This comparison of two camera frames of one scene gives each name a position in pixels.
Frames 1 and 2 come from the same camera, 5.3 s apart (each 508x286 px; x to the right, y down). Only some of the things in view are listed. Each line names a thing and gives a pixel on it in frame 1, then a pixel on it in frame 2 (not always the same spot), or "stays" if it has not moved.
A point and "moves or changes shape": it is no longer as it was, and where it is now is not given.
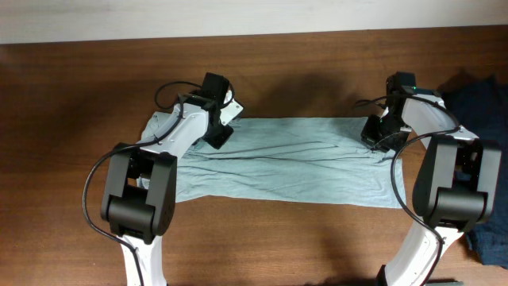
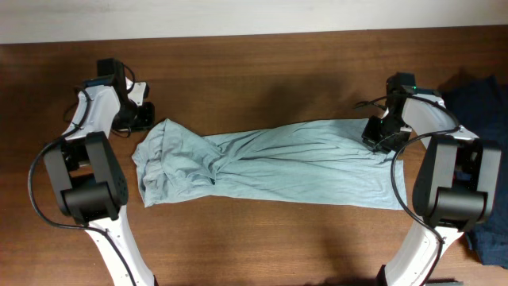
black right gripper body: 386,133 stays
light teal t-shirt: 281,160 moves or changes shape
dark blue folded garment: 479,103 stays
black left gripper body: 218,135 → 144,117
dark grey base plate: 445,284 stays
